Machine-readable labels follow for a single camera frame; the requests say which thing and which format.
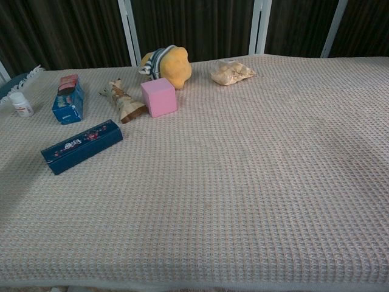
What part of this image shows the toy giraffe figure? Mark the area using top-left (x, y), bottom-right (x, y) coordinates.
top-left (98, 77), bottom-right (147, 125)

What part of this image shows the pink foam cube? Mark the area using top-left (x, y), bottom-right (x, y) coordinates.
top-left (140, 77), bottom-right (178, 119)

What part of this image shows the clear bag of snacks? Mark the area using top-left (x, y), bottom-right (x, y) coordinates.
top-left (210, 59), bottom-right (257, 87)

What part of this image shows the blue grey chair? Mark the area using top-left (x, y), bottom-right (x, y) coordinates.
top-left (0, 72), bottom-right (31, 100)

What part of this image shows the dark pleated curtain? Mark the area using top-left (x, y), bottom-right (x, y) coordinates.
top-left (0, 0), bottom-right (389, 78)

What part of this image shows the yellow plush toy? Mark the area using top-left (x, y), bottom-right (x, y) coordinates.
top-left (138, 44), bottom-right (193, 90)

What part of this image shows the white pill bottle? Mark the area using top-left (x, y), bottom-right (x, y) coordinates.
top-left (9, 92), bottom-right (35, 118)

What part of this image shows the beige waffle weave tablecloth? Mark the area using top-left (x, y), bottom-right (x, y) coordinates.
top-left (0, 54), bottom-right (389, 290)

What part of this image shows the blue snack box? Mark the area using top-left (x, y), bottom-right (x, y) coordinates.
top-left (51, 74), bottom-right (86, 126)

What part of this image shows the blue floral glasses case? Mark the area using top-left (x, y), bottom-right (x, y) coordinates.
top-left (40, 119), bottom-right (124, 176)

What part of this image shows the white metal frame post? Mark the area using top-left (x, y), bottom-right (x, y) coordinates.
top-left (0, 60), bottom-right (12, 83)
top-left (320, 0), bottom-right (349, 58)
top-left (117, 0), bottom-right (142, 67)
top-left (249, 0), bottom-right (273, 56)

